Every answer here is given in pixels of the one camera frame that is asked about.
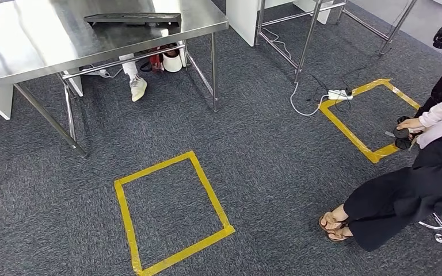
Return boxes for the person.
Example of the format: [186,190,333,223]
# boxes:
[119,53,148,103]
[318,86,442,253]

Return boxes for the black plastic plate frame part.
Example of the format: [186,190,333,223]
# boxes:
[83,12,182,28]

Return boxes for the yellow floor tape square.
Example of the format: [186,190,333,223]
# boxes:
[113,150,236,276]
[319,78,422,164]

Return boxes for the white power cable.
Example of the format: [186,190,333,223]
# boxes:
[261,27,330,117]

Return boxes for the chrome stool base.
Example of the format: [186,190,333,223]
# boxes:
[418,208,442,244]

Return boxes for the white power strip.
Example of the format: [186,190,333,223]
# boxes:
[327,89,354,101]

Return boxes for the red and black tool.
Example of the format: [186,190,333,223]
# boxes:
[140,47,165,73]

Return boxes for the steel workbench table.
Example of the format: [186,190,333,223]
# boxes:
[0,0,230,159]

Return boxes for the black cables with plug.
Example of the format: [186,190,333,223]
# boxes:
[306,64,371,113]

